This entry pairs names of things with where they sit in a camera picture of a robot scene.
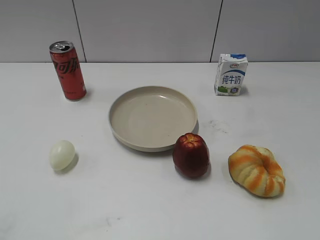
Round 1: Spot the orange striped croissant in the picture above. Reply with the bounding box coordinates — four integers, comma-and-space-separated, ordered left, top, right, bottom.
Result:
228, 144, 286, 198

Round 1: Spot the beige round plate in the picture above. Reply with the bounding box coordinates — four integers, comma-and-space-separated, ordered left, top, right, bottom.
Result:
108, 86, 198, 153

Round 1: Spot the red apple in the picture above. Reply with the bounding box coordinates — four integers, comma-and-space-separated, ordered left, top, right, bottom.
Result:
172, 132, 210, 179

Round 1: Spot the white blue milk carton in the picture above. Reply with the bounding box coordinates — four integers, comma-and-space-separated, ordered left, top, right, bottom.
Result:
214, 54, 248, 96

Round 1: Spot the white egg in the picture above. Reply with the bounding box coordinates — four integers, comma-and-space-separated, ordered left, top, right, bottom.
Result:
49, 140, 76, 171

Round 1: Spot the red cola can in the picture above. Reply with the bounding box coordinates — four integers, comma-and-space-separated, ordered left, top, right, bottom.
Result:
49, 40, 87, 101

